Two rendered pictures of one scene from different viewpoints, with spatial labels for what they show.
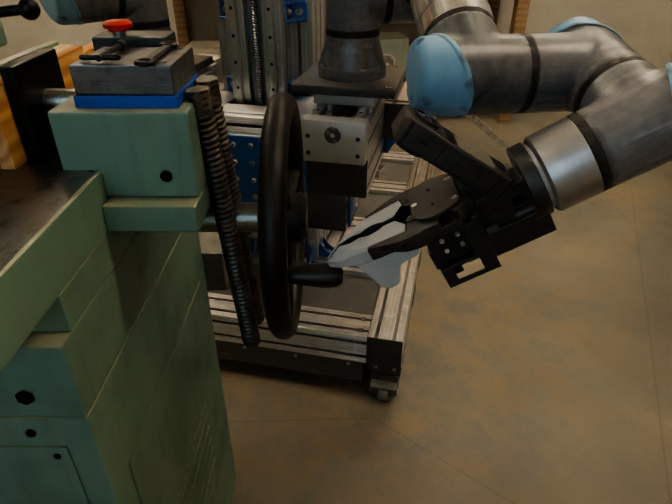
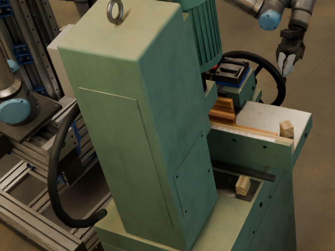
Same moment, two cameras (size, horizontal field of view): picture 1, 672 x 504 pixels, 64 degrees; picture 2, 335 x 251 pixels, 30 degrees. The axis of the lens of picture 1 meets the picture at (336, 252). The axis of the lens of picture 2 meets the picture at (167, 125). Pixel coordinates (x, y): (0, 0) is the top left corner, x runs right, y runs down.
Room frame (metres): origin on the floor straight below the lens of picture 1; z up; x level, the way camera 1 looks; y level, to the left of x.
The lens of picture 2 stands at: (-0.19, 1.65, 2.31)
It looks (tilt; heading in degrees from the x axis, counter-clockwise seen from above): 43 degrees down; 306
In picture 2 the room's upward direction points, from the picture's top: 14 degrees counter-clockwise
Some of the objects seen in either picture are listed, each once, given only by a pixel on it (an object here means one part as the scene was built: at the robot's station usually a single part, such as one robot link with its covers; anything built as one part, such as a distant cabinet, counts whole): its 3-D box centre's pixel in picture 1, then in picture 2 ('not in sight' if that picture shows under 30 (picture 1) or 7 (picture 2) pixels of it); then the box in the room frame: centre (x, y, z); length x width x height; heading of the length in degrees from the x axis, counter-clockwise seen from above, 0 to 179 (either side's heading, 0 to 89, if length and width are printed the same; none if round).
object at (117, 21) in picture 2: not in sight; (115, 11); (0.57, 0.69, 1.55); 0.06 x 0.02 x 0.07; 89
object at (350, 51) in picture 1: (352, 50); not in sight; (1.23, -0.04, 0.87); 0.15 x 0.15 x 0.10
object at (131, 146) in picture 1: (147, 132); (228, 87); (0.57, 0.21, 0.91); 0.15 x 0.14 x 0.09; 179
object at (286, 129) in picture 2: not in sight; (286, 129); (0.32, 0.35, 0.92); 0.04 x 0.03 x 0.04; 132
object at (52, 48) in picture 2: not in sight; (76, 62); (0.71, 0.72, 1.40); 0.10 x 0.06 x 0.16; 89
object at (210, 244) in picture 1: (197, 259); not in sight; (0.83, 0.26, 0.58); 0.12 x 0.08 x 0.08; 89
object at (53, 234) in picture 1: (80, 170); (220, 113); (0.57, 0.29, 0.87); 0.61 x 0.30 x 0.06; 179
